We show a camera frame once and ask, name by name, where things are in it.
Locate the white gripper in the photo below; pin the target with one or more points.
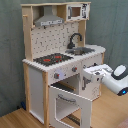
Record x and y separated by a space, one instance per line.
96 73

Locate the white oven door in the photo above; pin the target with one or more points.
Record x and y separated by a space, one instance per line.
63 103

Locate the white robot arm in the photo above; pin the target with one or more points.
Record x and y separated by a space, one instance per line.
116 80

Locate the wooden toy kitchen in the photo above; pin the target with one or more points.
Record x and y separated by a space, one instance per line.
46 40

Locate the red right stove knob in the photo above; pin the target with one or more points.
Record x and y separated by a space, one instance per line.
74 69

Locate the red stove knob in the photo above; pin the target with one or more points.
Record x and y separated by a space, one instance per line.
74 69
56 75

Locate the grey toy sink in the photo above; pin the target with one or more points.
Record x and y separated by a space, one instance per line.
79 51

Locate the black toy faucet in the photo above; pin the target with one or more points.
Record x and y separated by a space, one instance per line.
73 40

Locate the red left stove knob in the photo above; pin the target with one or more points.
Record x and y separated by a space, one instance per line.
56 75

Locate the black toy stovetop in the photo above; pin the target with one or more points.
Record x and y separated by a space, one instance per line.
52 59

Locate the white toy microwave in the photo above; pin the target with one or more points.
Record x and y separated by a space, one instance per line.
77 11

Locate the grey range hood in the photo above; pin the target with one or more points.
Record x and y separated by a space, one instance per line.
48 18

